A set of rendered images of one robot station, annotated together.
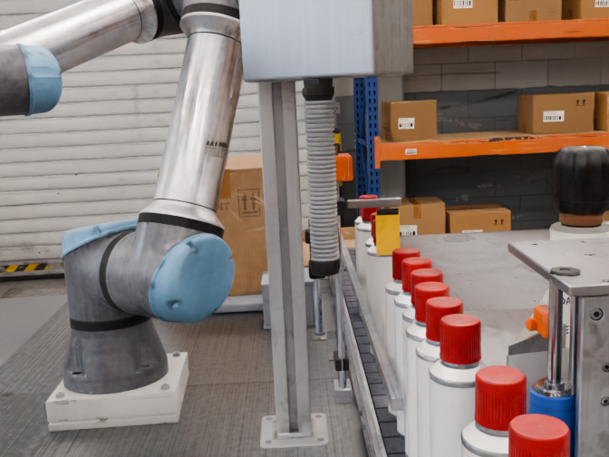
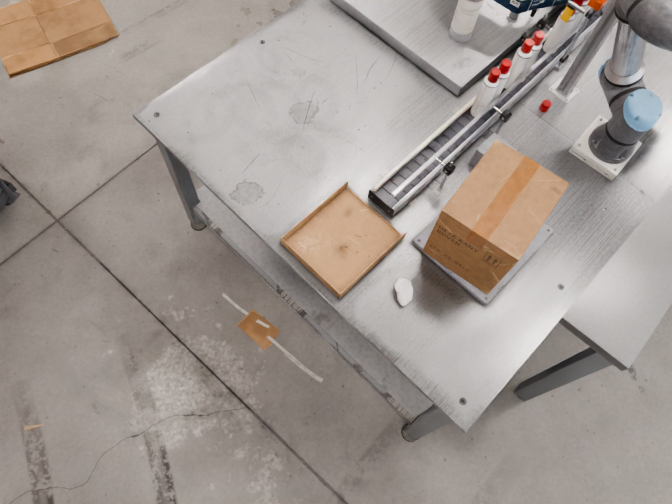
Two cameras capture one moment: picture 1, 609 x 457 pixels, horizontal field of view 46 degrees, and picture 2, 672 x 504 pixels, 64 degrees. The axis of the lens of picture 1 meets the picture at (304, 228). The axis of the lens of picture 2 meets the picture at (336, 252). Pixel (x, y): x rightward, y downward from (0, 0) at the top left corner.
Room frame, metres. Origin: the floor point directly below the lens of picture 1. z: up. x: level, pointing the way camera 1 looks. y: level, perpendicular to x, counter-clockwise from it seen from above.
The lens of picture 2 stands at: (2.53, 0.35, 2.39)
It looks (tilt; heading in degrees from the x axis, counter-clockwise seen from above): 66 degrees down; 218
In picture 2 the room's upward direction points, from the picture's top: 7 degrees clockwise
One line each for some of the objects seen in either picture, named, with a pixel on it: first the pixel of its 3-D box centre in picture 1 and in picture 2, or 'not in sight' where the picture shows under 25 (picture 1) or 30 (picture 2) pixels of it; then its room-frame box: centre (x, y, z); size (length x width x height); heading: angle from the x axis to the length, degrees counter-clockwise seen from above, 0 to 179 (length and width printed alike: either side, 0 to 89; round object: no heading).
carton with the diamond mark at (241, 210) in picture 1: (218, 221); (491, 219); (1.63, 0.19, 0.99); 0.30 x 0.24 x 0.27; 8
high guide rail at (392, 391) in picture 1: (351, 273); (498, 99); (1.23, -0.08, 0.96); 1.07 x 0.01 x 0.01; 1
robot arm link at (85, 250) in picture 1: (109, 266); (635, 114); (1.02, 0.28, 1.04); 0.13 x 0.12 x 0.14; 53
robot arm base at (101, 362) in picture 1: (113, 343); (617, 137); (1.02, 0.29, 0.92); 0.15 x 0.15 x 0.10
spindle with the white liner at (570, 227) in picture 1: (580, 248); (470, 0); (1.02, -0.40, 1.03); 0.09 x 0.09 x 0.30
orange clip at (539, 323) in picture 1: (540, 321); not in sight; (0.56, -0.19, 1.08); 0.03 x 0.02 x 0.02; 1
